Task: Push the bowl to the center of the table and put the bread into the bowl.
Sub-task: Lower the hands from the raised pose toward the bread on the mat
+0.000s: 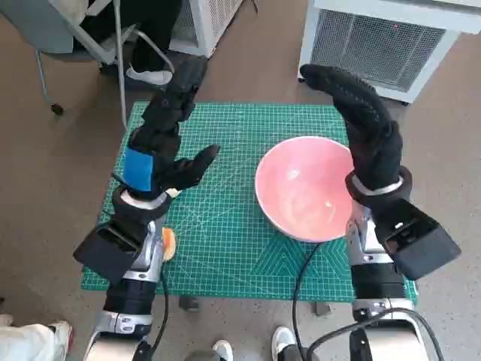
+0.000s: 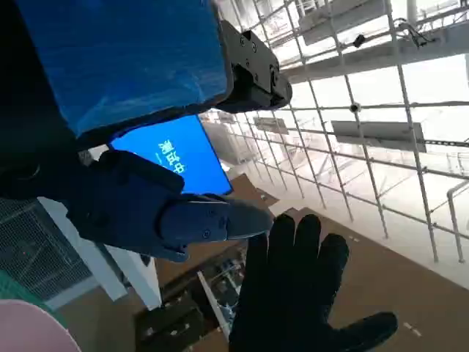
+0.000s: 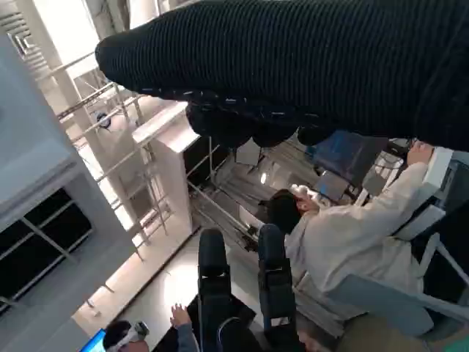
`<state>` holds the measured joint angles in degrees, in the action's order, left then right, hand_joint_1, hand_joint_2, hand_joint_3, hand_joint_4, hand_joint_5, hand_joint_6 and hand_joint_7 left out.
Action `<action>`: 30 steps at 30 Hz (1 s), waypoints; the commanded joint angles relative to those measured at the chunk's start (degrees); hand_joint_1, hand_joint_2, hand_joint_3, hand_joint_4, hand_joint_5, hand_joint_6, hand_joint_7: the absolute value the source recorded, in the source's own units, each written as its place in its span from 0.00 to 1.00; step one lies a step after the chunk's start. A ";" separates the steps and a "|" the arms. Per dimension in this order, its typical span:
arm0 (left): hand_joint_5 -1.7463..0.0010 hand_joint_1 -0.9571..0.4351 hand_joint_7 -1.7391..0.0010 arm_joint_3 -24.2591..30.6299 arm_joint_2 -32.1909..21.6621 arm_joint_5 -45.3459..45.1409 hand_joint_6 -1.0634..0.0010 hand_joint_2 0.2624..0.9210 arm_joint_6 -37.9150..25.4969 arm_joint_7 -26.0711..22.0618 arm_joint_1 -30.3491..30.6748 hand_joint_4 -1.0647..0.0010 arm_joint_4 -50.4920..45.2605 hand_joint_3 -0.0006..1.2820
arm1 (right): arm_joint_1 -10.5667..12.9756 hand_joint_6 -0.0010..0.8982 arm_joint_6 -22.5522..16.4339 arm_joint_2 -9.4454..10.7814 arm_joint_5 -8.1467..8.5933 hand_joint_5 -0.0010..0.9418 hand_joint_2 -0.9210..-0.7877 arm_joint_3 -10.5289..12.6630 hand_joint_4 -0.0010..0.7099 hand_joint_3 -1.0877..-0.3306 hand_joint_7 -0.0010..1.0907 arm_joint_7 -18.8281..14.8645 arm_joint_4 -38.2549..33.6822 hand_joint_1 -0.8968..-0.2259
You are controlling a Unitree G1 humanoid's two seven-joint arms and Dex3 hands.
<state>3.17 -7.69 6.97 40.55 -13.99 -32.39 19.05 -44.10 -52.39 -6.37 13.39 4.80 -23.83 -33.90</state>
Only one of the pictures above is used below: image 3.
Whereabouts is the dark monitor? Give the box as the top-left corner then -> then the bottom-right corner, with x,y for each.
314,131 -> 389,184

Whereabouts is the seated person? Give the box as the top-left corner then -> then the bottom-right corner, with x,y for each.
258,141 -> 454,338

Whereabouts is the black knitted gloved right hand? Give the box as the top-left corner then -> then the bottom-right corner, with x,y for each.
94,0 -> 469,153

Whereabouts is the bare black left hand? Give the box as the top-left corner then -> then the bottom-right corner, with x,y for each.
186,223 -> 300,352

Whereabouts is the green cutting mat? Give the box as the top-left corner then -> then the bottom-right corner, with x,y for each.
426,337 -> 469,352

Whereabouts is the tall white shelf cabinet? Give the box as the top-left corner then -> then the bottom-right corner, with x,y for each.
131,104 -> 195,235

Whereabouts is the laptop with blue screen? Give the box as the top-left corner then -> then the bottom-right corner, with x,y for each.
78,329 -> 107,352

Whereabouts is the white headset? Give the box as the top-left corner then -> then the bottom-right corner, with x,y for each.
117,320 -> 150,348

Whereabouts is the person wearing headset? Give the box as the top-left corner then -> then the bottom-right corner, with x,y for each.
102,304 -> 201,352

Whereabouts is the grey chair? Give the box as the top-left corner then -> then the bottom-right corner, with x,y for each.
322,148 -> 469,338

